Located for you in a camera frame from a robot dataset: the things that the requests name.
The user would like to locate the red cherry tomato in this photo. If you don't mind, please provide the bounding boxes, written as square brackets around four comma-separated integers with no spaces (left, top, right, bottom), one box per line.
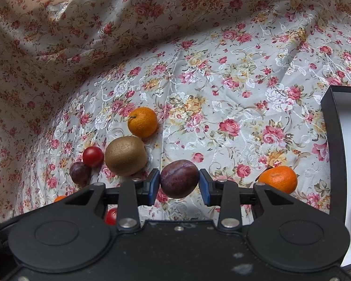
[105,207,117,225]
[83,146,104,168]

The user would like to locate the brown kiwi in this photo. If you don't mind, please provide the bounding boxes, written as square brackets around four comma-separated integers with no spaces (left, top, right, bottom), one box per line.
[105,136,147,176]

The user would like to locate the dark red plum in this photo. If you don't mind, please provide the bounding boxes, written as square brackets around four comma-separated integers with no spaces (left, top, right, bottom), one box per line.
[160,160,200,199]

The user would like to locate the dark purple round plum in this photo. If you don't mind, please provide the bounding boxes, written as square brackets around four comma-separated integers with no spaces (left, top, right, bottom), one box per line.
[69,161,92,185]

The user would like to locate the orange mandarin with stem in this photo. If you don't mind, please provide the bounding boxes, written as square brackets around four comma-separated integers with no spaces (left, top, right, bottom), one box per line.
[128,107,158,138]

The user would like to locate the floral pink cloth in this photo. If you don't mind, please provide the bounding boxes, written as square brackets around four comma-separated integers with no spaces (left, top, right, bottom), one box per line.
[0,0,351,281]

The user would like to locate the black box white inside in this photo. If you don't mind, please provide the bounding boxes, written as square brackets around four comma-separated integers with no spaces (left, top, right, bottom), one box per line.
[321,86,351,270]

